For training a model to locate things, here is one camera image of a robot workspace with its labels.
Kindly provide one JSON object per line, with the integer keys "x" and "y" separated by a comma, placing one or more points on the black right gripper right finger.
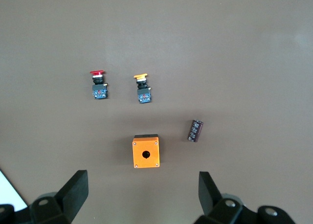
{"x": 210, "y": 199}

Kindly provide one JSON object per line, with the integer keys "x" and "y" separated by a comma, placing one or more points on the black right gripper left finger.
{"x": 73, "y": 194}

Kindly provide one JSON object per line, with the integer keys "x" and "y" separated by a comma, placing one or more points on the white drawer cabinet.
{"x": 8, "y": 194}

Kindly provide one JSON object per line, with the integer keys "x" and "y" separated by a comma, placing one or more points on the red mushroom push button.
{"x": 99, "y": 90}

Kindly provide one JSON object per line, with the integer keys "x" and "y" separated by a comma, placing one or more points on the yellow mushroom push button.
{"x": 143, "y": 93}

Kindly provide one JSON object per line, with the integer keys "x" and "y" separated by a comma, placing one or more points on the small black connector block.
{"x": 195, "y": 131}

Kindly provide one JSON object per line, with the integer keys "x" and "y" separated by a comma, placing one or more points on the orange button enclosure box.
{"x": 151, "y": 158}

